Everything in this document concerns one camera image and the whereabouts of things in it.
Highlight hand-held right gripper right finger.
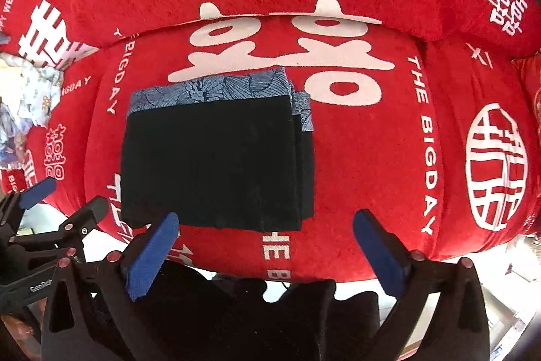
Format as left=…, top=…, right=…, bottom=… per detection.
left=353, top=209, right=493, bottom=361

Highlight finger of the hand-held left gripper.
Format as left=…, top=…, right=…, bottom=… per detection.
left=8, top=195, right=110, bottom=262
left=0, top=177, right=58, bottom=243

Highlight white floral cloth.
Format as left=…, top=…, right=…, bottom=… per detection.
left=0, top=52, right=64, bottom=171

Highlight black pants with blue waistband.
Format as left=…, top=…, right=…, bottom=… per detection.
left=120, top=66, right=315, bottom=234

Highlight person's dark clothed legs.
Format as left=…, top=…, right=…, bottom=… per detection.
left=85, top=260, right=381, bottom=361

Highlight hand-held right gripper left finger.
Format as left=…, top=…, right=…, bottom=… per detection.
left=40, top=211, right=182, bottom=361

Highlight red printed sofa cover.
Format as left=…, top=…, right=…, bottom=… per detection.
left=0, top=0, right=541, bottom=283

